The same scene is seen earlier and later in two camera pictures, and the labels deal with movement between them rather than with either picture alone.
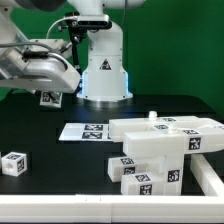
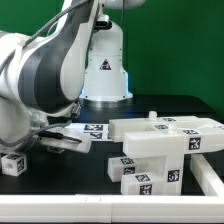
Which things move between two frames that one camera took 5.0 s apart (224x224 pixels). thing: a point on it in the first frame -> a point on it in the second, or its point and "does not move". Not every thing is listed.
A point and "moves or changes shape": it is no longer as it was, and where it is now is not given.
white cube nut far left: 14,164 does not move
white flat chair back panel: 86,132 does not move
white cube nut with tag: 51,98 moves or changes shape
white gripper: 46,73 -> 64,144
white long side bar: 173,142 does not move
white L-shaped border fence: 95,208 does not move
